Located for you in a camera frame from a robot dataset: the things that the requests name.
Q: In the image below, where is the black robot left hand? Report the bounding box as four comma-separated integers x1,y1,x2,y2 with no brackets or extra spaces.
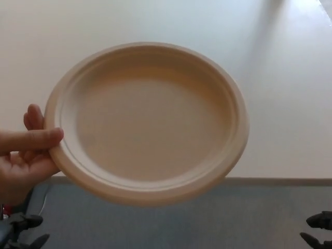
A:
0,211,50,249

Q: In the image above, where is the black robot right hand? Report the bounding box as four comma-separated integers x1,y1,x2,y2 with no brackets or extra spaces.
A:
299,210,332,249

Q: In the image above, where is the person's bare hand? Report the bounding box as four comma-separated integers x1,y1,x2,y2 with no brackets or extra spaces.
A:
0,103,65,206

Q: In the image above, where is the beige round paper plate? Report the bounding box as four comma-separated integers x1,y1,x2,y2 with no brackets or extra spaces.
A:
43,41,251,208

